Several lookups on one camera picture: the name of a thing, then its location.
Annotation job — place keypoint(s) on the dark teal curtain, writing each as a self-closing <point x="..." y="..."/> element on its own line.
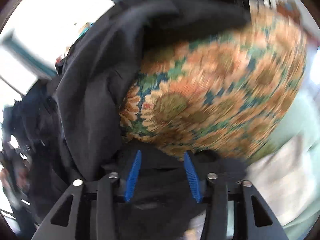
<point x="30" y="61"/>

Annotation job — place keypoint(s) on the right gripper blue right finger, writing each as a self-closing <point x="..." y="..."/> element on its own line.
<point x="192" y="177"/>

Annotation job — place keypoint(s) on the black jacket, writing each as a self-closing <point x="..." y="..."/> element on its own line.
<point x="107" y="189"/>

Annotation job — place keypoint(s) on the sunflower pattern tablecloth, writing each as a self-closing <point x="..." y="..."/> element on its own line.
<point x="225" y="93"/>

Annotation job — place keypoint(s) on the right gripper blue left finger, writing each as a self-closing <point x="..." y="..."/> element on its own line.
<point x="131" y="178"/>

